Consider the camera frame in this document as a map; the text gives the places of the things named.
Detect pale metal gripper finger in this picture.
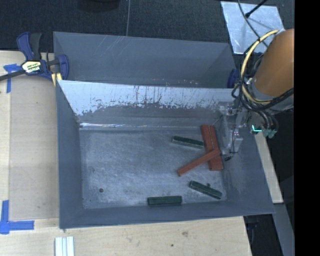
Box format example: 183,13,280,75
219,113,233,155
231,129,244,154

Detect wide red-brown flat block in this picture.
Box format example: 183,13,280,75
199,124,224,172

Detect dark green flat block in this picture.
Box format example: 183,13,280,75
171,135,205,150
188,180,223,200
146,195,183,208

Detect narrow red-brown flat block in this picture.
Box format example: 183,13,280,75
177,149,222,178

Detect grey metal bin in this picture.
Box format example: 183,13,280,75
52,31,276,230

